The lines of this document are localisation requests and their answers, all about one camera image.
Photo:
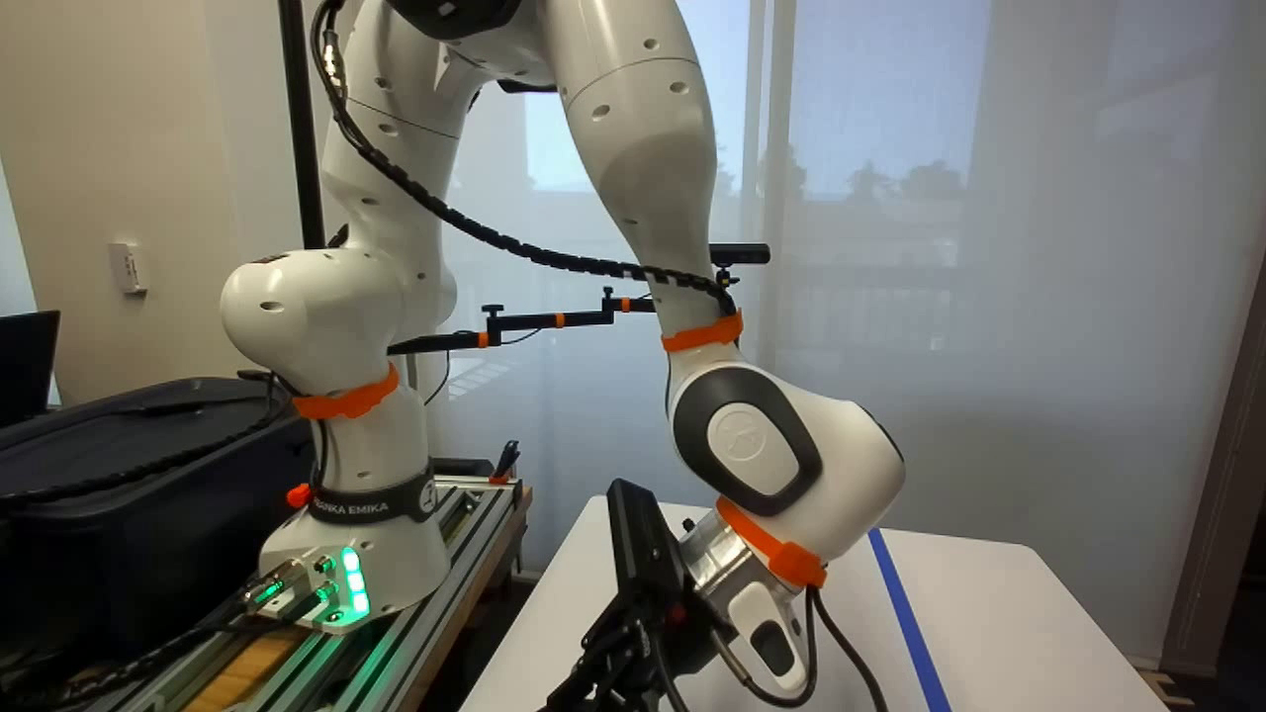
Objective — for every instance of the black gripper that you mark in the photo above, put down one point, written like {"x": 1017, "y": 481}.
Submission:
{"x": 668, "y": 652}

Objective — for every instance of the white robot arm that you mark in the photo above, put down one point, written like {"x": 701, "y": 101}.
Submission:
{"x": 633, "y": 121}

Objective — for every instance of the black clamp lever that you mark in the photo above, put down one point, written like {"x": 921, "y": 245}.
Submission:
{"x": 507, "y": 461}

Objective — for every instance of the blue tape strip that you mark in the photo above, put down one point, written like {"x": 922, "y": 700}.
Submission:
{"x": 902, "y": 619}

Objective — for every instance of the black hard case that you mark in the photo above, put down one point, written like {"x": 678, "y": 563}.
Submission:
{"x": 131, "y": 499}

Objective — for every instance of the white sheer window curtain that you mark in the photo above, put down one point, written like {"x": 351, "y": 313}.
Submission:
{"x": 1053, "y": 328}

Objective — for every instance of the black vertical pole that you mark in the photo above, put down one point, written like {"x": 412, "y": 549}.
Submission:
{"x": 302, "y": 121}

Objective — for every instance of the dark monitor screen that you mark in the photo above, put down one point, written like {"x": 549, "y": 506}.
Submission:
{"x": 25, "y": 368}

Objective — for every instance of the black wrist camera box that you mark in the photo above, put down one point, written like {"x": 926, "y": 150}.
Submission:
{"x": 643, "y": 553}

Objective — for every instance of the rail frame with tan strip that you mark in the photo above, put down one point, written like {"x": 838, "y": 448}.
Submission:
{"x": 438, "y": 596}

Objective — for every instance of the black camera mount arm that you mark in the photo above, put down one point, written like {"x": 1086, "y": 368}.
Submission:
{"x": 528, "y": 321}

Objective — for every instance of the black stereo camera bar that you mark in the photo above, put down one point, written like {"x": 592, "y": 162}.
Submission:
{"x": 736, "y": 254}

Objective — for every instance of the brown wooden door frame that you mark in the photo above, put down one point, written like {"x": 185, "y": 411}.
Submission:
{"x": 1219, "y": 499}

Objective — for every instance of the white wall light switch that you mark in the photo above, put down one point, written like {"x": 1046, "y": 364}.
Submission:
{"x": 128, "y": 266}

